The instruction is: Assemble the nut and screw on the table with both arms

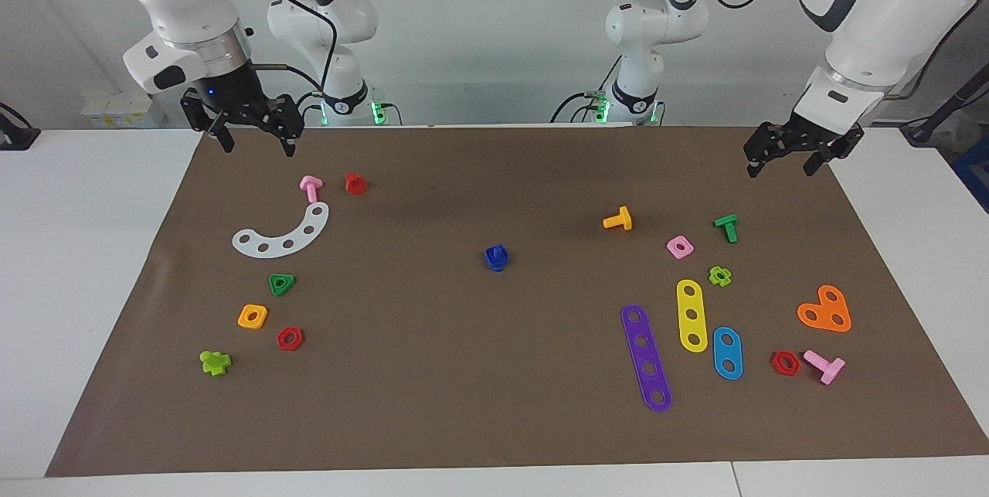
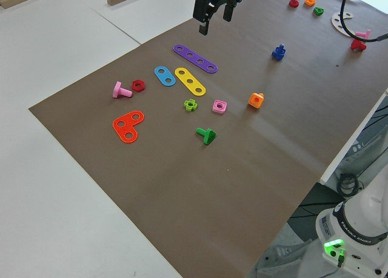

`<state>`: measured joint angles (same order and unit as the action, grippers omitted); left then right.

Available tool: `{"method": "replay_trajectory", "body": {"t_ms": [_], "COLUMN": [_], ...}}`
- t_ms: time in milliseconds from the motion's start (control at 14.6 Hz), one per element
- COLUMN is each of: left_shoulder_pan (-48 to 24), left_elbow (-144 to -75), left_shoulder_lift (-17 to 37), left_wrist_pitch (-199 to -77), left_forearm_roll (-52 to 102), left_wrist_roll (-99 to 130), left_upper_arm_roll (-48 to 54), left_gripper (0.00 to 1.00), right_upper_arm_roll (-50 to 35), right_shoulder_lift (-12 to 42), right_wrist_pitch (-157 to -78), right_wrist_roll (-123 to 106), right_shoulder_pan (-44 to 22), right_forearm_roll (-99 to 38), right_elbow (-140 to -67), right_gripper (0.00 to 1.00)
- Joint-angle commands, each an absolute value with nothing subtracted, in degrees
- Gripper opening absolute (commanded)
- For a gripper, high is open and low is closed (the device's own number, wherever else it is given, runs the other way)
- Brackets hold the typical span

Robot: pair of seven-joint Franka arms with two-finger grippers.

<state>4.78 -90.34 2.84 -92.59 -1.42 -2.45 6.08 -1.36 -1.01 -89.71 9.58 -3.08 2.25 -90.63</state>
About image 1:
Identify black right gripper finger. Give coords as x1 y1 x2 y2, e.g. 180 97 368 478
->
182 90 235 155
263 95 304 156

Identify white curved five-hole plate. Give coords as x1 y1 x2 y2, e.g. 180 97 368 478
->
232 202 331 260

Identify orange angled three-hole plate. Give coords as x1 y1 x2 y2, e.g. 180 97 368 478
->
797 284 852 333

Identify blue two-hole plastic strip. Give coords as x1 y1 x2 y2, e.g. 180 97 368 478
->
712 326 744 381

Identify brown table mat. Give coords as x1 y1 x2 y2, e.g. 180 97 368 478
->
45 124 989 477

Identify white small box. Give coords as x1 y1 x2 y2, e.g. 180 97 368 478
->
81 90 167 128

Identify yellow three-hole plastic strip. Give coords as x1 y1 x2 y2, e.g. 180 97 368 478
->
676 279 709 353

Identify blue crate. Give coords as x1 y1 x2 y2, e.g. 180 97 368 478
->
952 134 989 213

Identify black base cable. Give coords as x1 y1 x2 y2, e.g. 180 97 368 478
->
550 87 619 124

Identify purple four-hole plastic strip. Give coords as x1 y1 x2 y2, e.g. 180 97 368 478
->
620 304 673 413

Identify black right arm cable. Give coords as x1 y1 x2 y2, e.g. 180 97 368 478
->
249 0 341 96

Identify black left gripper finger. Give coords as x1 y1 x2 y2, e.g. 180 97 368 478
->
804 130 865 177
743 124 789 178

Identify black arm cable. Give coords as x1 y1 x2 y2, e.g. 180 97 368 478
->
249 0 341 96
698 0 986 101

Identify black tripod stand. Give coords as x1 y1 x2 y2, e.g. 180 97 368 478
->
900 64 989 146

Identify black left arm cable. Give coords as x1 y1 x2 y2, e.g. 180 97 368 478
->
698 0 986 101

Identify black clamp mount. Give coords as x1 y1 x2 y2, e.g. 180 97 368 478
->
0 101 41 151

